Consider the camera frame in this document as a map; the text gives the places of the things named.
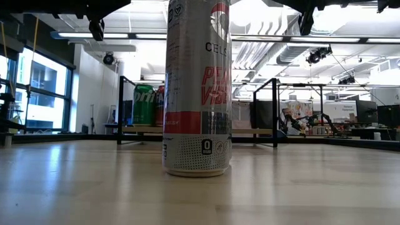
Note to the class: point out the green Sprite can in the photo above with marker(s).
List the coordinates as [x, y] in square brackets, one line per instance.
[143, 109]

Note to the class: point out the orange red Fanta can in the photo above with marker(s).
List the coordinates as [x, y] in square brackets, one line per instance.
[160, 109]

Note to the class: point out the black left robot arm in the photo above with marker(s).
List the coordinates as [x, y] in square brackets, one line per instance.
[47, 4]

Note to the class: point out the long ceiling light strip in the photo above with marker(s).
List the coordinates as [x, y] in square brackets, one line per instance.
[328, 39]
[140, 36]

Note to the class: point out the black ceiling track spotlight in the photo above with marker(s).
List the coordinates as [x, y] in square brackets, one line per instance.
[318, 54]
[108, 58]
[347, 80]

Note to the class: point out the large glass window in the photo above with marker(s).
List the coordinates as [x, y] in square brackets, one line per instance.
[47, 109]

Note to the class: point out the person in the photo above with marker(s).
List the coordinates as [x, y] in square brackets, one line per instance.
[286, 117]

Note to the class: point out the black background panel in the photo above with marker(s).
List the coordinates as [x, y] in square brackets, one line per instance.
[261, 114]

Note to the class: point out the black computer monitor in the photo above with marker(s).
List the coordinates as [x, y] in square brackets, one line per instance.
[389, 115]
[366, 111]

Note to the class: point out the white Celsius peach can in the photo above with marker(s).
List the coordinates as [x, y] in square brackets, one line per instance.
[193, 93]

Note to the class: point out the black storage rack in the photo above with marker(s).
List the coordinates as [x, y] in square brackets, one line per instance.
[6, 109]

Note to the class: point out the white cup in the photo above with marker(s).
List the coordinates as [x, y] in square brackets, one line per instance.
[377, 136]

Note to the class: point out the silver ventilation duct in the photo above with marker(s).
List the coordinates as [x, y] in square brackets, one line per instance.
[293, 53]

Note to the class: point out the black background gantry frame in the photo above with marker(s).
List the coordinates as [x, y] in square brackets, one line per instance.
[321, 100]

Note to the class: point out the black metal rack frame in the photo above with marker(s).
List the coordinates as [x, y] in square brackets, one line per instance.
[120, 109]

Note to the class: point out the black metal rig frame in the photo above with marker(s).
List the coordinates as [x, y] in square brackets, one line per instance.
[47, 138]

